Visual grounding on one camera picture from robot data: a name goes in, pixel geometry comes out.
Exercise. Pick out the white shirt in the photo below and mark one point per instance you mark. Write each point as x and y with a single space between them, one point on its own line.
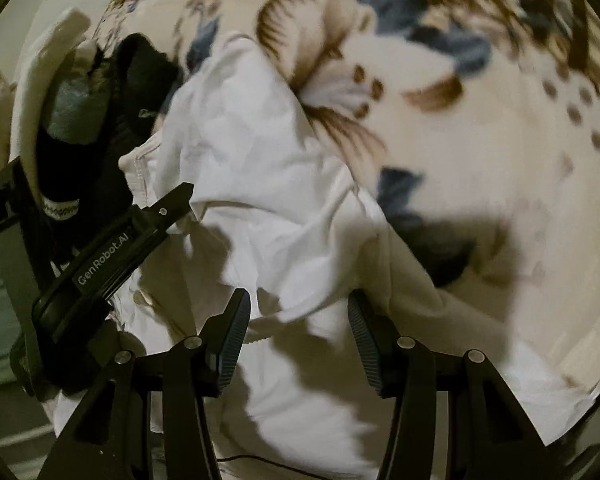
260 200

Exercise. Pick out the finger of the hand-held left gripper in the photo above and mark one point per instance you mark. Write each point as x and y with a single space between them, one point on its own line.
170 202

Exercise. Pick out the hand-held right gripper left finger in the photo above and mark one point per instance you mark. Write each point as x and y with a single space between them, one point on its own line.
232 340

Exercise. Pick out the floral blanket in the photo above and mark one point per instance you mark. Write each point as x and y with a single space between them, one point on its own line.
455 135

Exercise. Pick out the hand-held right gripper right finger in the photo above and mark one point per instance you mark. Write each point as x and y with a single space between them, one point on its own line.
366 345

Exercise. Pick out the black garment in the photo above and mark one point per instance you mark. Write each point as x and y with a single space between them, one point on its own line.
140 65

